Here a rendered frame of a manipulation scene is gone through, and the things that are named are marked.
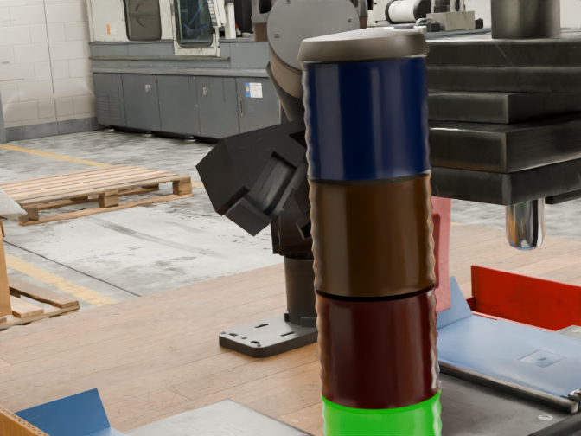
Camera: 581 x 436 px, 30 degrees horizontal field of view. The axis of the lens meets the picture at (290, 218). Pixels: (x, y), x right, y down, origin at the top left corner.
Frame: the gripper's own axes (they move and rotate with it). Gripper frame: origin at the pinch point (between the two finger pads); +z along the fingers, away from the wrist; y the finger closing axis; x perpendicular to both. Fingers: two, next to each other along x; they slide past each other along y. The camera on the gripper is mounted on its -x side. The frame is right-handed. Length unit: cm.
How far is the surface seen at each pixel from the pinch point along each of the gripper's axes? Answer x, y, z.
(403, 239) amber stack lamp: -26.0, 31.8, 0.2
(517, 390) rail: -4.6, 9.9, 6.9
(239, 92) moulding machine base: 480, -677, -279
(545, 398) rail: -4.6, 11.6, 7.9
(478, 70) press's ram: -4.5, 17.8, -9.1
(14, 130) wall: 405, -975, -407
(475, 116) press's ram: -5.7, 17.2, -6.9
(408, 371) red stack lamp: -26.4, 29.8, 3.7
